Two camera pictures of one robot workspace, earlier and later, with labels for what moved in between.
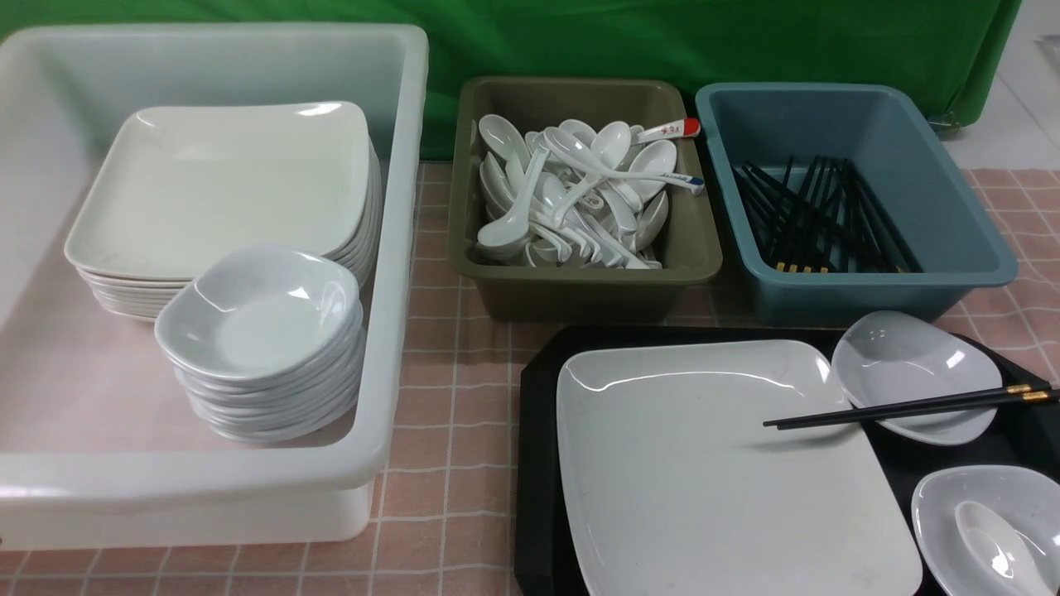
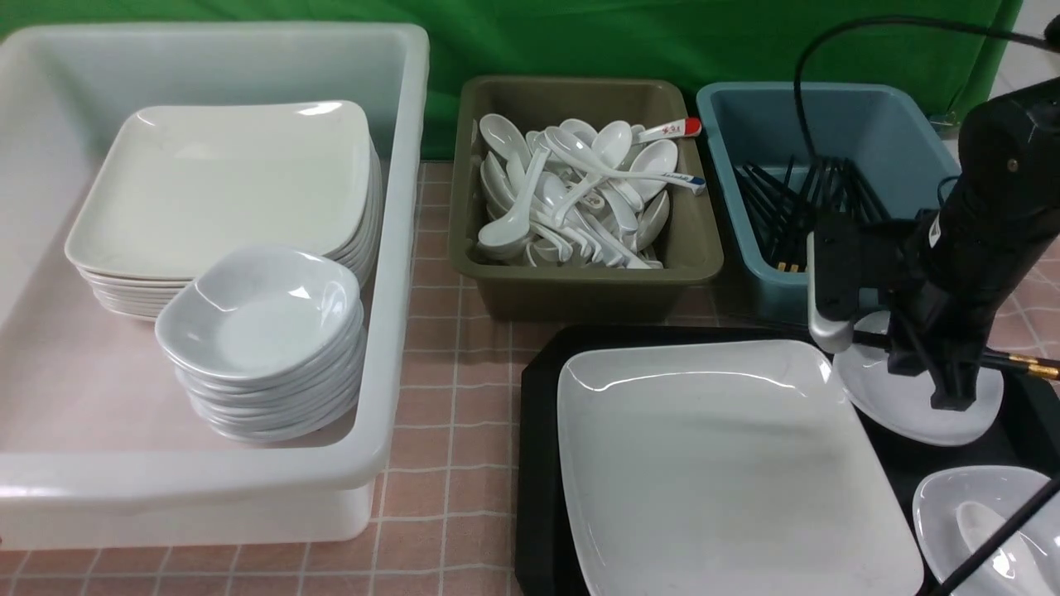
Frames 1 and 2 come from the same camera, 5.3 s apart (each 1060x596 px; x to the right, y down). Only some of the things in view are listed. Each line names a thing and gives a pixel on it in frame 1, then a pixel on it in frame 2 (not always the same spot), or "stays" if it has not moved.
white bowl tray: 888,357 stays
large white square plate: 675,487 stays
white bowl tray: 990,530 stays
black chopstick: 1009,400 to 1028,368
